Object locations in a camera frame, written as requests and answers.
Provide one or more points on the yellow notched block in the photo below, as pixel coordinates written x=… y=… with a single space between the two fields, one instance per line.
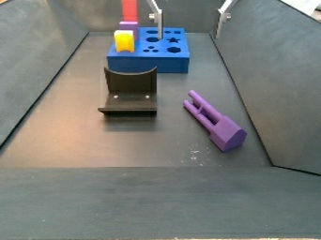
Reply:
x=123 y=40

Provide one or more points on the tall red block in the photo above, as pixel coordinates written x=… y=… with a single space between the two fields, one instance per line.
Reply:
x=129 y=10

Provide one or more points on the purple three prong object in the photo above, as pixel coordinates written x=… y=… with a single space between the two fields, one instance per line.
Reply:
x=226 y=134

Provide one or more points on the black curved fixture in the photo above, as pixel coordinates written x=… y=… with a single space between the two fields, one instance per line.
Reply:
x=131 y=92

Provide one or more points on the blue shape sorter block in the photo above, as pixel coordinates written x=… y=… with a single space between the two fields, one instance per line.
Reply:
x=167 y=54

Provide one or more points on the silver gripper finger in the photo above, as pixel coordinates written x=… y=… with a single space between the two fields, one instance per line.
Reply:
x=156 y=16
x=223 y=16

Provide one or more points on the small purple block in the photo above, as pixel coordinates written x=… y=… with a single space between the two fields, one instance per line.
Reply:
x=129 y=25

